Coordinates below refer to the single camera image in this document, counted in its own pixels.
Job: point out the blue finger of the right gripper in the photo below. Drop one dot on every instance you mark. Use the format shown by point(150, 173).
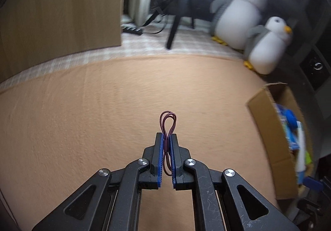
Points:
point(313, 184)

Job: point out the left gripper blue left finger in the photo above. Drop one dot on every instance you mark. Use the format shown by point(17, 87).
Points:
point(109, 200)

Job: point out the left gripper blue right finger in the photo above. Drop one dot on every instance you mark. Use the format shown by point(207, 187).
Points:
point(223, 200)

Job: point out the white blue lotion tube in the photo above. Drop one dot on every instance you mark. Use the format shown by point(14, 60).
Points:
point(301, 155)

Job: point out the blue packet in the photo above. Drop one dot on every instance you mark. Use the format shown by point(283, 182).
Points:
point(289, 134)

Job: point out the green yellow cream tube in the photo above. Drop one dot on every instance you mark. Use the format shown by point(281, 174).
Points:
point(308, 160)

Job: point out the blue round tape measure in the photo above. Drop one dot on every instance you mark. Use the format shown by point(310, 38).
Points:
point(291, 119)

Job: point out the brown cardboard box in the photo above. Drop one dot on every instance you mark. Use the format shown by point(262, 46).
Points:
point(263, 108)

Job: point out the small penguin plush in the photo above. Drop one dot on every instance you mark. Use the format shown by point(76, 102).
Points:
point(266, 44)

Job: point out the plaid grey bedsheet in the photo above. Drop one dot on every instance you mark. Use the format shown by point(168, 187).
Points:
point(187, 41)

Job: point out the black power strip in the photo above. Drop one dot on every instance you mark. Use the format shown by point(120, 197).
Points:
point(132, 30)

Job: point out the large penguin plush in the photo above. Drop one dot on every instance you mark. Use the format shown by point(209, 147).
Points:
point(233, 18)

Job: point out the large wooden board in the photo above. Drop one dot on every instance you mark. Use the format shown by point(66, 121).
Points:
point(36, 31)

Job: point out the black tripod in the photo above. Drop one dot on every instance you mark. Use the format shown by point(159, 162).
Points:
point(177, 8)

